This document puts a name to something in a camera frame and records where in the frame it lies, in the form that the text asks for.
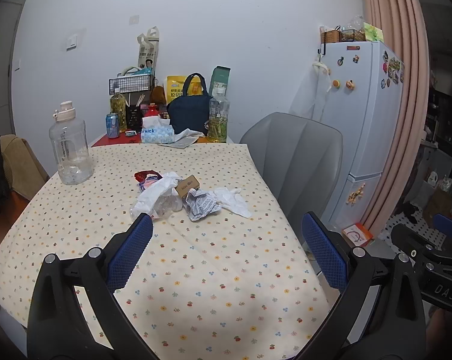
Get pink curtain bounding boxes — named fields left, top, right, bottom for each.
left=360, top=0, right=431, bottom=238

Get white paper napkin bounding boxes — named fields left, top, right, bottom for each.
left=213, top=188, right=252, bottom=219

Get blue soda can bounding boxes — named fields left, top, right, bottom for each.
left=106, top=113, right=120, bottom=139

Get small tea bottle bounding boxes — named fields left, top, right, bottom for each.
left=110, top=88, right=127, bottom=133

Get red snack wrapper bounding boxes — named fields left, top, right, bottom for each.
left=134, top=171, right=162, bottom=192

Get navy lunch bag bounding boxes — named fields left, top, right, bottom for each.
left=167, top=73, right=212, bottom=136

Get black wire basket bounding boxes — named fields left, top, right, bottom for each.
left=108, top=74, right=155, bottom=95

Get white tote bag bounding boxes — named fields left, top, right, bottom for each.
left=137, top=26, right=160, bottom=75

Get brown cardboard box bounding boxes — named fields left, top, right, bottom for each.
left=423, top=189, right=452, bottom=228

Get red pot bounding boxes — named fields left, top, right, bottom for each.
left=145, top=103, right=159, bottom=117

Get yellow snack bag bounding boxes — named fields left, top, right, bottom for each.
left=164, top=75, right=205, bottom=104

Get wicker baskets on fridge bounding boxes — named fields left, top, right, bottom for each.
left=320, top=26, right=366, bottom=44

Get blue tissue pack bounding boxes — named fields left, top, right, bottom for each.
left=140, top=115, right=175, bottom=144

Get printed paper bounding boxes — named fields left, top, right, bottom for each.
left=183, top=189, right=221, bottom=222

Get small clear plastic bottle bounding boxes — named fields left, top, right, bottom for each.
left=151, top=195, right=183, bottom=219

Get brown jacket on chair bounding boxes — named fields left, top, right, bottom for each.
left=0, top=134, right=50, bottom=201

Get brown paper tag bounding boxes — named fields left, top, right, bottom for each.
left=175, top=175, right=200, bottom=198

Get green tall box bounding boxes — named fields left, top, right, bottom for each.
left=210, top=66, right=231, bottom=96

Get white tissue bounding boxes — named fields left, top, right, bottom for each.
left=130, top=172, right=181, bottom=220

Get large tea bottle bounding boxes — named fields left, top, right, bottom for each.
left=207, top=87, right=230, bottom=143

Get floral cream tablecloth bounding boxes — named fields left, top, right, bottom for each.
left=0, top=144, right=330, bottom=359

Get black pen holder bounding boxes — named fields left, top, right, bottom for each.
left=126, top=106, right=143, bottom=132

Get grey upholstered chair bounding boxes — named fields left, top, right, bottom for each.
left=240, top=112, right=343, bottom=238

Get orange white cardboard box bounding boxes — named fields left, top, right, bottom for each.
left=342, top=223, right=372, bottom=247

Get large clear water jug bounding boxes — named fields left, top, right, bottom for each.
left=49, top=101, right=93, bottom=185

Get white refrigerator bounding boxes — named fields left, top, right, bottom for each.
left=318, top=41, right=405, bottom=229

